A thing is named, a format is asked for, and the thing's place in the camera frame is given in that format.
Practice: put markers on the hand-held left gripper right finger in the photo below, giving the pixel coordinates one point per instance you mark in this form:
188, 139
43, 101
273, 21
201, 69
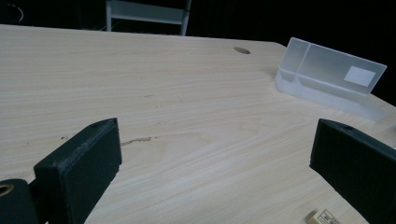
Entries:
358, 168

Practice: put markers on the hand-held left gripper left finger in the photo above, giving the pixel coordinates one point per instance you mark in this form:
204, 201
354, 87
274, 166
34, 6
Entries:
77, 174

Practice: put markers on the small beige eraser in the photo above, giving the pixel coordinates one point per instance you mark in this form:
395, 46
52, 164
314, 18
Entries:
323, 217

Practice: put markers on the clear plastic bag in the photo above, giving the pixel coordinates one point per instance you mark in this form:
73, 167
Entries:
327, 71

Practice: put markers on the white metal desk frame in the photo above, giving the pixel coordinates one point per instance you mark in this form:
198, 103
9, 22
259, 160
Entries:
146, 12

